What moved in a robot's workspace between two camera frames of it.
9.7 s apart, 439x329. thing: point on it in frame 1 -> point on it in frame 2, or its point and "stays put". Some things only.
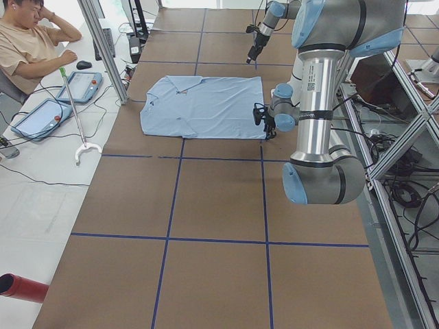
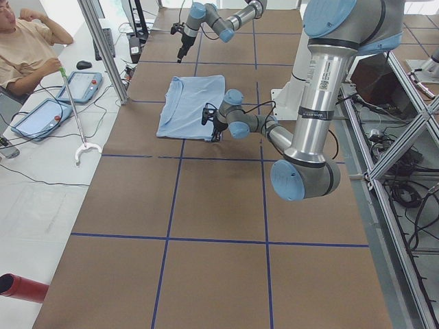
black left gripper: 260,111 -> 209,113
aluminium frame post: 97,35 stays put
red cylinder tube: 14,286 stays put
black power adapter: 134,45 stays put
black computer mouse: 82,64 stays put
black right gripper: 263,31 -> 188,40
